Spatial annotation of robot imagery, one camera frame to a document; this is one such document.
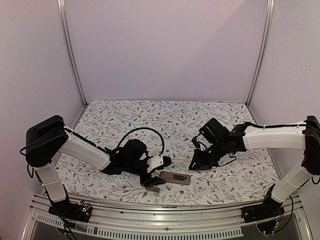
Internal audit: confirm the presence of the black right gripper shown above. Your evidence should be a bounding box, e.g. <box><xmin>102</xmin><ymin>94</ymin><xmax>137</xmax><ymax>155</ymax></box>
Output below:
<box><xmin>188</xmin><ymin>139</ymin><xmax>227</xmax><ymax>171</ymax></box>

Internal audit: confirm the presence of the remote battery cover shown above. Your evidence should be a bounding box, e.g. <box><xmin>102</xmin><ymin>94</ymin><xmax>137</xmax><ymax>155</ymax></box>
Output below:
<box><xmin>145</xmin><ymin>186</ymin><xmax>160</xmax><ymax>193</ymax></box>

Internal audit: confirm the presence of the white remote control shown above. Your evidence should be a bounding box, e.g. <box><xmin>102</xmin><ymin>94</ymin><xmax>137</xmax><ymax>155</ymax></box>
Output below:
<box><xmin>159</xmin><ymin>171</ymin><xmax>191</xmax><ymax>186</ymax></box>

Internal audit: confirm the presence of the dark battery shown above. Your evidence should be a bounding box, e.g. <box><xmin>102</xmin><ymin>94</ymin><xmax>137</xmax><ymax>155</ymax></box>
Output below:
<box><xmin>173</xmin><ymin>176</ymin><xmax>185</xmax><ymax>181</ymax></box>

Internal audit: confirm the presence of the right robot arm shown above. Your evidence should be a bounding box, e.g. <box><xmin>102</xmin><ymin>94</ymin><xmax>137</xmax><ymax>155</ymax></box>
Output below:
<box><xmin>189</xmin><ymin>115</ymin><xmax>320</xmax><ymax>221</ymax></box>

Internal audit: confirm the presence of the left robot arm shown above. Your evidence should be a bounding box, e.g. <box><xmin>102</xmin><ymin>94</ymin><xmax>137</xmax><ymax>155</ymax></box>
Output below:
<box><xmin>19</xmin><ymin>115</ymin><xmax>172</xmax><ymax>217</ymax></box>

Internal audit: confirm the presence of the floral patterned table mat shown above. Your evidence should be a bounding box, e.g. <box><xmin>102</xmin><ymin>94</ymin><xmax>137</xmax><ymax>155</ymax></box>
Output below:
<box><xmin>56</xmin><ymin>100</ymin><xmax>279</xmax><ymax>206</ymax></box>

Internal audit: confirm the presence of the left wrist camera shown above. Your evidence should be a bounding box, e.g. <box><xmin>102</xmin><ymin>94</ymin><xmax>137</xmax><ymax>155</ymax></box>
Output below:
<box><xmin>146</xmin><ymin>155</ymin><xmax>172</xmax><ymax>173</ymax></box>

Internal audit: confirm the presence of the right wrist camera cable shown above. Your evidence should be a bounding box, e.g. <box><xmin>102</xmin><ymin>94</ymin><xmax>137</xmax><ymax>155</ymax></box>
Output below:
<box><xmin>196</xmin><ymin>132</ymin><xmax>213</xmax><ymax>151</ymax></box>

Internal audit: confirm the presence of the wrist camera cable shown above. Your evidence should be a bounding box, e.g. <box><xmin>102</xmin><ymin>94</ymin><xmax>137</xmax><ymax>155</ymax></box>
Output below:
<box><xmin>196</xmin><ymin>132</ymin><xmax>213</xmax><ymax>151</ymax></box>
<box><xmin>116</xmin><ymin>127</ymin><xmax>165</xmax><ymax>158</ymax></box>

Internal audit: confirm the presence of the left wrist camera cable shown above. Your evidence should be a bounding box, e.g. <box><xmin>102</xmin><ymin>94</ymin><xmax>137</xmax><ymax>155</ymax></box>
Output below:
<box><xmin>116</xmin><ymin>127</ymin><xmax>165</xmax><ymax>158</ymax></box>

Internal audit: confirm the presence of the front aluminium rail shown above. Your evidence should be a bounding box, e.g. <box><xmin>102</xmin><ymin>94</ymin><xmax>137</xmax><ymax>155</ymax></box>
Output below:
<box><xmin>19</xmin><ymin>193</ymin><xmax>313</xmax><ymax>240</ymax></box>

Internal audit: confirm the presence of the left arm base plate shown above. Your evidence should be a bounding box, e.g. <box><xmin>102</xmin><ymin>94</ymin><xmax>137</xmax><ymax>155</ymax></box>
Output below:
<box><xmin>48</xmin><ymin>199</ymin><xmax>92</xmax><ymax>223</ymax></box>

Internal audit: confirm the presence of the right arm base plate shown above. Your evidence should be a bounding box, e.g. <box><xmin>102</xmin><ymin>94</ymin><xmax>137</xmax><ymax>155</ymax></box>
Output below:
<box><xmin>241</xmin><ymin>203</ymin><xmax>285</xmax><ymax>223</ymax></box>

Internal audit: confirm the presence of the right aluminium frame post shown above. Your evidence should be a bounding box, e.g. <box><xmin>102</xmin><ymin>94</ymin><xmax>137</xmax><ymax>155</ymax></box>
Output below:
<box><xmin>245</xmin><ymin>0</ymin><xmax>275</xmax><ymax>108</ymax></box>

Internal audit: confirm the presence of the aluminium frame post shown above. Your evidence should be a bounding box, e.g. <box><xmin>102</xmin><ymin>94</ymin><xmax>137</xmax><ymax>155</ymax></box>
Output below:
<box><xmin>245</xmin><ymin>0</ymin><xmax>275</xmax><ymax>108</ymax></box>
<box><xmin>56</xmin><ymin>0</ymin><xmax>88</xmax><ymax>108</ymax></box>

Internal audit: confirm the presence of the left aluminium frame post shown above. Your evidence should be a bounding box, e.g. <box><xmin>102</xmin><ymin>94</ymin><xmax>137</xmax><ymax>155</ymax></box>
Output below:
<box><xmin>56</xmin><ymin>0</ymin><xmax>88</xmax><ymax>108</ymax></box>

